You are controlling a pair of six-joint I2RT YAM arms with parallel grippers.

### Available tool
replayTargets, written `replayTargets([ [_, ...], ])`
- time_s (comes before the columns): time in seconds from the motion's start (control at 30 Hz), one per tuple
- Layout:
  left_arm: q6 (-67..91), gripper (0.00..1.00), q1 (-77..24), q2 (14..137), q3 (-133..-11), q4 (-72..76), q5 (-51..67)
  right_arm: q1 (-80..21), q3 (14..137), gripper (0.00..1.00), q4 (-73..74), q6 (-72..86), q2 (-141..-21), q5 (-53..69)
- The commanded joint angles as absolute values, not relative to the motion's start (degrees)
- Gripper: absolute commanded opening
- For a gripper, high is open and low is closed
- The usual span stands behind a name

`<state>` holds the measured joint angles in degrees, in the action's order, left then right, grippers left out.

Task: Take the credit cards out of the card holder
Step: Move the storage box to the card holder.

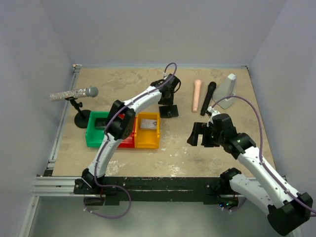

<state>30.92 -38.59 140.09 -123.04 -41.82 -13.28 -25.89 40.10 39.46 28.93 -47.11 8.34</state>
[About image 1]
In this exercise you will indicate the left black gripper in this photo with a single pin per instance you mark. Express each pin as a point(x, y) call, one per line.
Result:
point(170, 102)

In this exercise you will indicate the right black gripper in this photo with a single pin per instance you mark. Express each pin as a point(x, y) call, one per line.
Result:
point(197, 129)

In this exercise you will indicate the black leather card holder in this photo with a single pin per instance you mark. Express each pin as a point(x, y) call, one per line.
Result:
point(168, 111)

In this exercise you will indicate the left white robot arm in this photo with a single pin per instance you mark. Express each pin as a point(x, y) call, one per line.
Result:
point(119, 125)

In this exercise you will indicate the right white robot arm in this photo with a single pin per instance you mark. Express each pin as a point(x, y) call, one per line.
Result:
point(285, 207)

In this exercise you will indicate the silver card in yellow bin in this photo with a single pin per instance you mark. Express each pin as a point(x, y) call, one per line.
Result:
point(148, 124)

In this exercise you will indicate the pink microphone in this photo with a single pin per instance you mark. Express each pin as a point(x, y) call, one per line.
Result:
point(197, 87)

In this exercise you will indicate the black microphone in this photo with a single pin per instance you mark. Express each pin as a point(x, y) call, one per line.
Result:
point(210, 90)

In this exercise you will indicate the yellow plastic bin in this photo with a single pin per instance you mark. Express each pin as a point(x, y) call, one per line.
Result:
point(147, 139)

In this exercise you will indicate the grey wedge stand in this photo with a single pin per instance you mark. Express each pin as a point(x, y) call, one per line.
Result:
point(225, 89)

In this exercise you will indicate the red plastic bin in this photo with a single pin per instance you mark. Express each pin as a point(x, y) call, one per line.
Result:
point(129, 142)

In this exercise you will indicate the black item in green bin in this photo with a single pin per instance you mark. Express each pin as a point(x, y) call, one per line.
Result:
point(100, 123)

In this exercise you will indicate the glitter silver microphone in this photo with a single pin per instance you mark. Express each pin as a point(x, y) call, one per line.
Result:
point(91, 91)

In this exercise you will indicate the green plastic bin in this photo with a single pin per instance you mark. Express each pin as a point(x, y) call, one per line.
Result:
point(94, 138)

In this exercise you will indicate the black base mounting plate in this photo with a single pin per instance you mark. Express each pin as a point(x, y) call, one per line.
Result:
point(207, 190)

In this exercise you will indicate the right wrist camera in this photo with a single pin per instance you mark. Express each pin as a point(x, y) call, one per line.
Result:
point(211, 112)

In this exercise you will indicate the aluminium frame rail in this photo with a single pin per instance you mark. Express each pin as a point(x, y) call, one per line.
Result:
point(46, 183)

